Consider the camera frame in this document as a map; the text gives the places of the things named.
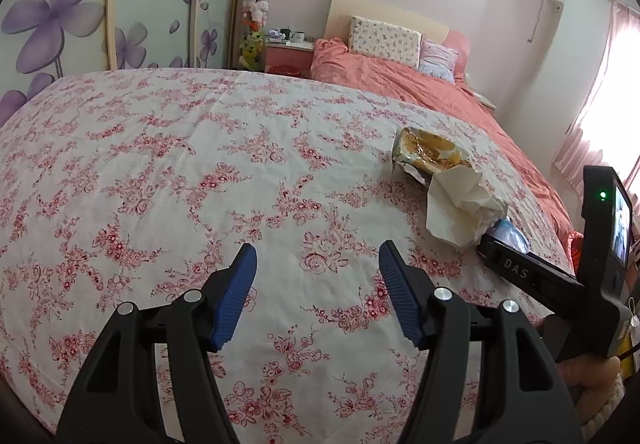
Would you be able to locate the cream paper bag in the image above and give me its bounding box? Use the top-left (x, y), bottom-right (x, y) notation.
top-left (425, 165), bottom-right (508, 251)

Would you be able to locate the blue Vinda tissue pack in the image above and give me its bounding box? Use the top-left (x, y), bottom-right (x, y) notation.
top-left (488, 218), bottom-right (530, 253)

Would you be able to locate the orange snack food bag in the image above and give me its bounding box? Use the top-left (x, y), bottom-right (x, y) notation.
top-left (390, 127), bottom-right (472, 186)

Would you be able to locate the person's right hand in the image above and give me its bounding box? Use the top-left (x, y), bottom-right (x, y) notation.
top-left (556, 355), bottom-right (620, 414)

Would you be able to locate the orange plastic laundry basket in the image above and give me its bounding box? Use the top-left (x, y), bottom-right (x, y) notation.
top-left (566, 231), bottom-right (584, 274)

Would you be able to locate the floral pink white tablecloth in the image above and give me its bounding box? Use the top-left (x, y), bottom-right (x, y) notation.
top-left (1, 68), bottom-right (568, 443)

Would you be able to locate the bed with salmon duvet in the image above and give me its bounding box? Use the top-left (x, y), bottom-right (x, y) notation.
top-left (310, 38), bottom-right (574, 243)

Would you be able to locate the pink window curtain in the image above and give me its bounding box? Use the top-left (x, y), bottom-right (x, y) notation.
top-left (553, 0), bottom-right (640, 211)

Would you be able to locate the right nightstand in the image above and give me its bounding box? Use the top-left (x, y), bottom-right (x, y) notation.
top-left (472, 91), bottom-right (497, 114)

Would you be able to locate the pink striped pillow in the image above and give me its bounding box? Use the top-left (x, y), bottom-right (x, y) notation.
top-left (418, 37), bottom-right (459, 84)

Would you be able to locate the pink left nightstand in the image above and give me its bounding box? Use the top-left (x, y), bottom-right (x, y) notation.
top-left (265, 41), bottom-right (314, 78)

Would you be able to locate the floral white pillow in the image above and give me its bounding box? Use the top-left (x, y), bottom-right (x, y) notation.
top-left (348, 15), bottom-right (422, 68)

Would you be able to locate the wooden pink headboard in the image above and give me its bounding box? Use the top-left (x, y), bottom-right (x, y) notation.
top-left (323, 0), bottom-right (471, 80)

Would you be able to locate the plush toy display tube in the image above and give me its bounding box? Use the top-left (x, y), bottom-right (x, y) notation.
top-left (238, 0), bottom-right (269, 72)

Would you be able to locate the sliding wardrobe with flower print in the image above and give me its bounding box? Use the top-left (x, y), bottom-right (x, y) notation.
top-left (0, 0), bottom-right (254, 126)

